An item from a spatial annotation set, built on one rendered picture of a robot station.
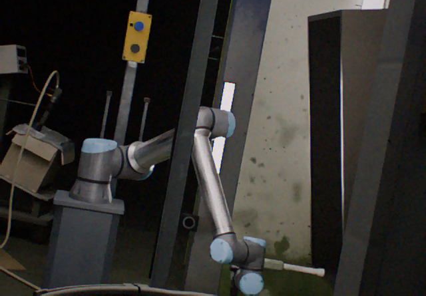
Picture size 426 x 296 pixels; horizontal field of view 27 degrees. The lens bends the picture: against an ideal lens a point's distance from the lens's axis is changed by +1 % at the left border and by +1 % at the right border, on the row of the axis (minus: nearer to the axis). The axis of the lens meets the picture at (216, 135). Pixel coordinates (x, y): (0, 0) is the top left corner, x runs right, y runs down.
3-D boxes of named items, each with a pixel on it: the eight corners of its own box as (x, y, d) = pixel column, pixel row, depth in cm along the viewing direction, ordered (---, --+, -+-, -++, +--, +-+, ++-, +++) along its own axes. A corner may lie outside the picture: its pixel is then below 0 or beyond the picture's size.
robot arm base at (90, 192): (67, 199, 390) (71, 177, 389) (69, 193, 409) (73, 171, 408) (111, 206, 392) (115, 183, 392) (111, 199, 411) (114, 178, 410)
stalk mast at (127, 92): (96, 293, 496) (148, -1, 487) (96, 296, 490) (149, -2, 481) (86, 291, 495) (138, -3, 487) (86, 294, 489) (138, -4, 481)
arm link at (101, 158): (70, 173, 400) (76, 134, 399) (102, 175, 412) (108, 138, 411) (88, 179, 389) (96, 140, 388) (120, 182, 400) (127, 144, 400)
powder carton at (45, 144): (8, 162, 645) (33, 114, 643) (60, 191, 644) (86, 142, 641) (-16, 168, 592) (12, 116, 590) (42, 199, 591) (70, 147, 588)
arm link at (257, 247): (251, 239, 338) (247, 271, 338) (272, 239, 346) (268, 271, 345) (233, 235, 345) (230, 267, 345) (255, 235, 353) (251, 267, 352)
